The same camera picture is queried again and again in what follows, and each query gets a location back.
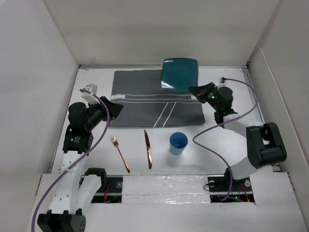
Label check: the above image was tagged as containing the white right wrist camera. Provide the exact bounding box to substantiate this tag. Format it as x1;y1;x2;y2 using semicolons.
216;77;227;88

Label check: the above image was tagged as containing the grey striped placemat cloth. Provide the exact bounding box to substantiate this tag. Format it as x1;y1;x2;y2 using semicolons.
111;70;205;128

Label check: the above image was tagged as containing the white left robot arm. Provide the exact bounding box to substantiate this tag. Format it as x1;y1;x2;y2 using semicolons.
31;96;123;232

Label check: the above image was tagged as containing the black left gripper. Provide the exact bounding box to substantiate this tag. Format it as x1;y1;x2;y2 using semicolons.
85;96;123;131

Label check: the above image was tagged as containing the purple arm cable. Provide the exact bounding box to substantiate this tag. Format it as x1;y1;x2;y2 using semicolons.
30;88;111;232
193;77;258;201

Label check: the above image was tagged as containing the copper fork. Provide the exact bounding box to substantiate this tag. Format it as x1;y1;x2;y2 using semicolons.
111;136;130;173

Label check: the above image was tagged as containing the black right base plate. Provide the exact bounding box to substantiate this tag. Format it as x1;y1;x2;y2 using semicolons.
204;175;255;203

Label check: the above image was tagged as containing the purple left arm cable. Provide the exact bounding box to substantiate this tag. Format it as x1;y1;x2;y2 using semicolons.
30;88;111;232

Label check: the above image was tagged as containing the blue plastic cup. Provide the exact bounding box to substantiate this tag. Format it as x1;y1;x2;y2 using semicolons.
169;132;188;155

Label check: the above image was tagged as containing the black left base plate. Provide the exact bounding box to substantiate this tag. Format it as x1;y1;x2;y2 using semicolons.
91;175;123;203

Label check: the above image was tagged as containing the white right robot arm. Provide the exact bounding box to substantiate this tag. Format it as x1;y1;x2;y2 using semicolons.
189;78;287;190

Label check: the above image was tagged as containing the teal square plate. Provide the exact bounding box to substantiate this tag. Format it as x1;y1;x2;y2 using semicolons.
161;58;198;93

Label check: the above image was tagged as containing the copper knife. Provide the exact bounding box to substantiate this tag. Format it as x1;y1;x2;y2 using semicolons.
144;130;153;170

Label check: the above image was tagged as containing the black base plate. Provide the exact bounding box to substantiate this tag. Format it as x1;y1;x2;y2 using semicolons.
91;175;123;203
204;175;255;203

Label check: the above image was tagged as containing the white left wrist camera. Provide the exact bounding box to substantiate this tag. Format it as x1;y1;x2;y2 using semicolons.
82;84;98;104

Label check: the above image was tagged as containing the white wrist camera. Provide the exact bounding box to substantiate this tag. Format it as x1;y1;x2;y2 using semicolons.
216;77;227;88
82;84;98;104

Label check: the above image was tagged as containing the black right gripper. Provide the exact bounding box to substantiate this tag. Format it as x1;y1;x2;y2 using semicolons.
189;82;221;111

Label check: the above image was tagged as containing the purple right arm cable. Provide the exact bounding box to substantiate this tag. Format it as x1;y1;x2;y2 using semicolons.
193;77;258;201

